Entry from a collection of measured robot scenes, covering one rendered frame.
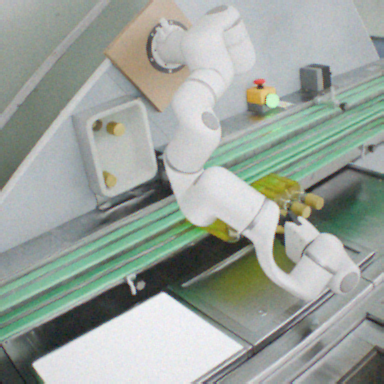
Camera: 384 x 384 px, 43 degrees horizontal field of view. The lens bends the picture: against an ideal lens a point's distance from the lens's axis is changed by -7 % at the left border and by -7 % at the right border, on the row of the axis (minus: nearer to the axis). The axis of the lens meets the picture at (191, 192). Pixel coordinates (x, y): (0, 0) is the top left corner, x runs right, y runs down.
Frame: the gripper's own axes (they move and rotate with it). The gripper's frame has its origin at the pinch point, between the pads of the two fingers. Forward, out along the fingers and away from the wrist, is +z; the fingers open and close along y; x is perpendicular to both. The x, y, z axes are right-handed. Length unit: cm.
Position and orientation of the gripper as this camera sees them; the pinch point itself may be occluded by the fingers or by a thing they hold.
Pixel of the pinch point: (280, 227)
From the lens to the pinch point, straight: 128.7
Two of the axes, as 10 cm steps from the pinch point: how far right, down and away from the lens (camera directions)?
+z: -3.9, -3.5, 8.5
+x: -9.1, 2.9, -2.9
